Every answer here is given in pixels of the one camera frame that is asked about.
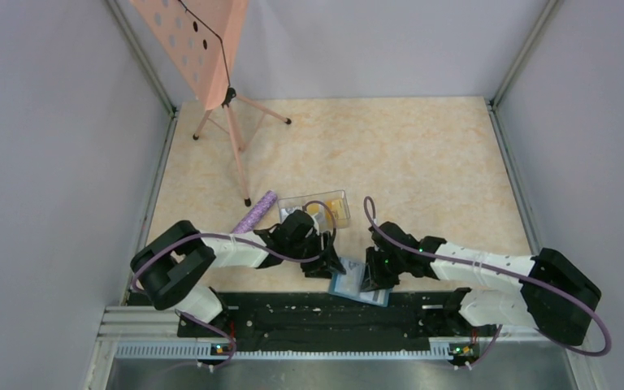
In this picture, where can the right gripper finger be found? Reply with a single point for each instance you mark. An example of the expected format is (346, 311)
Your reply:
(387, 276)
(371, 276)

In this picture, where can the blue leather card holder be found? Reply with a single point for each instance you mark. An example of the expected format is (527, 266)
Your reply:
(348, 287)

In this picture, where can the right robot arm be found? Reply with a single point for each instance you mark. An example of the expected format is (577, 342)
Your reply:
(537, 291)

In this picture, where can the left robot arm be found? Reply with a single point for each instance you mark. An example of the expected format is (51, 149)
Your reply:
(168, 270)

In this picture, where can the purple glitter microphone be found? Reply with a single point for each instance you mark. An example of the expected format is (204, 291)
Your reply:
(256, 214)

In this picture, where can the clear plastic card box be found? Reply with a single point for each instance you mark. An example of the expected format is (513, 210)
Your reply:
(315, 206)

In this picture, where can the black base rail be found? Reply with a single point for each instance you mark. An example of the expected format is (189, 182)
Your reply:
(317, 322)

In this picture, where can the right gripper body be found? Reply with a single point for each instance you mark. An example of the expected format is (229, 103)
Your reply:
(395, 258)

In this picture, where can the pink music stand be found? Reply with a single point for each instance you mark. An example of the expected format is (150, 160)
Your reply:
(202, 39)

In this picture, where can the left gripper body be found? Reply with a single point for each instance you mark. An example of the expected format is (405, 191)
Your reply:
(311, 244)

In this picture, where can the silver credit card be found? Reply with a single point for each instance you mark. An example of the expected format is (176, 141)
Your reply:
(355, 269)

